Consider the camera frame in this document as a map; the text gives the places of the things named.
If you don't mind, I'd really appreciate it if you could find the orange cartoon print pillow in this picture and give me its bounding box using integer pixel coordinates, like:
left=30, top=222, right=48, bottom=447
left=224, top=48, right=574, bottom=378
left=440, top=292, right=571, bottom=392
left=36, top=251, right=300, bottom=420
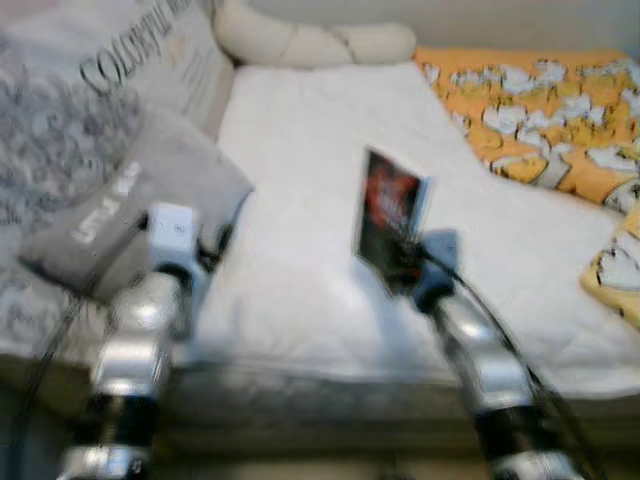
left=579, top=208, right=640, bottom=329

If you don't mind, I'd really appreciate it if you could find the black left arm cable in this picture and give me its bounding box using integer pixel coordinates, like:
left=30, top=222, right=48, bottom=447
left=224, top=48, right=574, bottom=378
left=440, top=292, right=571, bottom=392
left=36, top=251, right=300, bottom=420
left=8, top=298, right=86, bottom=480

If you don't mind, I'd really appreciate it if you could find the beige pillow with black lettering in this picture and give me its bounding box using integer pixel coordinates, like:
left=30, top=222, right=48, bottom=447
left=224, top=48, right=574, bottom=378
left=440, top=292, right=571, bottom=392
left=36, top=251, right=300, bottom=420
left=0, top=0, right=237, bottom=136

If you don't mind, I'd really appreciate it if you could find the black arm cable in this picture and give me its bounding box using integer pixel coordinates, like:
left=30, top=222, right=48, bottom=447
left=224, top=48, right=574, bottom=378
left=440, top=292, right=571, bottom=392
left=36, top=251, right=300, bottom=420
left=425, top=250, right=606, bottom=480
left=8, top=298, right=86, bottom=480

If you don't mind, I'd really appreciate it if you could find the grey ornament print pillow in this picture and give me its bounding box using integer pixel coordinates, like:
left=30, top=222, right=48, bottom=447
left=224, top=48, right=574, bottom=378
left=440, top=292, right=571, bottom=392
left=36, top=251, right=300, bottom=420
left=0, top=40, right=143, bottom=351

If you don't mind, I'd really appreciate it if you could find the black and red book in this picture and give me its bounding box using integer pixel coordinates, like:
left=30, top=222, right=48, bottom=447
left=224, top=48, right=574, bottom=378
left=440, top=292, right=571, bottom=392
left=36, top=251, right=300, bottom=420
left=354, top=146, right=434, bottom=293

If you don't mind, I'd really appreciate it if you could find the beige knot cushion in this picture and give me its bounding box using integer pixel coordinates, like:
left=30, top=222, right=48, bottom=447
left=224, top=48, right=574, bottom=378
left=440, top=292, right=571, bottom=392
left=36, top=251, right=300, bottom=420
left=213, top=0, right=417, bottom=70

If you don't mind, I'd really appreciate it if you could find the white quilted bed cover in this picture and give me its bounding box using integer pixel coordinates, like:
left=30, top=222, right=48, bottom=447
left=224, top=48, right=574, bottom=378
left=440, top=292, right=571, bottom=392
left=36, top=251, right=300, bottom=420
left=188, top=62, right=640, bottom=401

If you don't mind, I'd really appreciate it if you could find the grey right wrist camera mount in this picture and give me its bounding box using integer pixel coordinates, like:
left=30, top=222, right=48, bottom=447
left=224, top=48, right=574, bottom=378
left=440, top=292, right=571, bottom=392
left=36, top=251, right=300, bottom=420
left=414, top=229, right=462, bottom=303

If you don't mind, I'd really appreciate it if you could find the white quilted mattress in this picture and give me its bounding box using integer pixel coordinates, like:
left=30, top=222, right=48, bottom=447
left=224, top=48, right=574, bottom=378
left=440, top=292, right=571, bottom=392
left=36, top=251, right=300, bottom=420
left=0, top=345, right=640, bottom=451

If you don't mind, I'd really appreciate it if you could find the grey pillow with white lettering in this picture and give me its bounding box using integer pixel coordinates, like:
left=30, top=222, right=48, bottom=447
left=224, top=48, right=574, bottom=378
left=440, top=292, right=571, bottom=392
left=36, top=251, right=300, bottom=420
left=18, top=105, right=254, bottom=303

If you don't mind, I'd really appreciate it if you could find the orange cartoon print blanket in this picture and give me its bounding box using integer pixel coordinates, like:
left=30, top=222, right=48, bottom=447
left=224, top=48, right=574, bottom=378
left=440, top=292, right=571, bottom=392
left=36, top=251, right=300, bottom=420
left=414, top=46, right=640, bottom=217

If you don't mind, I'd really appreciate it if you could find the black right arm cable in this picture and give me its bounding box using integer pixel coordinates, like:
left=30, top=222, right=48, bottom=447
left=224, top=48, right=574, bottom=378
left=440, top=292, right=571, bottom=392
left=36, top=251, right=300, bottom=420
left=425, top=250, right=606, bottom=480

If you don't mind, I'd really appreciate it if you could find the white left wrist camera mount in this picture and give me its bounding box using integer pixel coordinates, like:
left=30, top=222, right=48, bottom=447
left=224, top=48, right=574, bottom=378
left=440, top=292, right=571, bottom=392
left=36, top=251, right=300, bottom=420
left=146, top=202, right=203, bottom=279

